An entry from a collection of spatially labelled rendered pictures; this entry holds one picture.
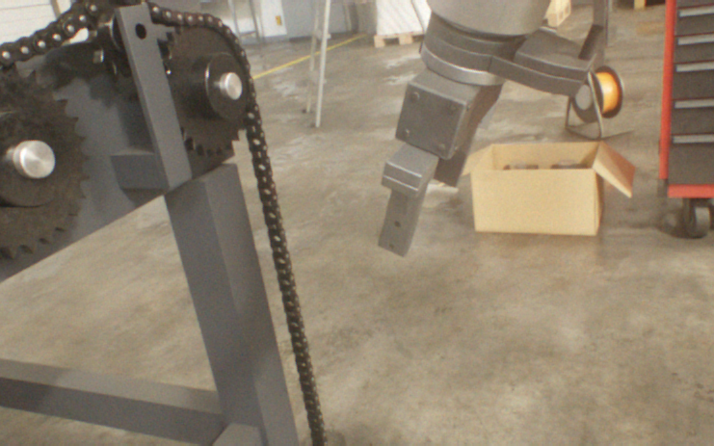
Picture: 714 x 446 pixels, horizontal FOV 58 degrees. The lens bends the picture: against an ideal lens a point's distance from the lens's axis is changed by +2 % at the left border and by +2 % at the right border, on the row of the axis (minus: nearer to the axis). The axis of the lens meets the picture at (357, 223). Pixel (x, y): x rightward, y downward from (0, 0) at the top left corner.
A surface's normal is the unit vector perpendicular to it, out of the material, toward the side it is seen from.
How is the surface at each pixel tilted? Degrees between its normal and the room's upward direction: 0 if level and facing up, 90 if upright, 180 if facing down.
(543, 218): 90
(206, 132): 90
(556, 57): 25
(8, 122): 90
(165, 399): 0
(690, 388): 0
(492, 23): 108
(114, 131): 90
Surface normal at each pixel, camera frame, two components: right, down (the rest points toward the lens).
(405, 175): -0.45, 0.50
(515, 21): 0.29, 0.63
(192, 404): -0.14, -0.92
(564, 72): -0.07, 0.61
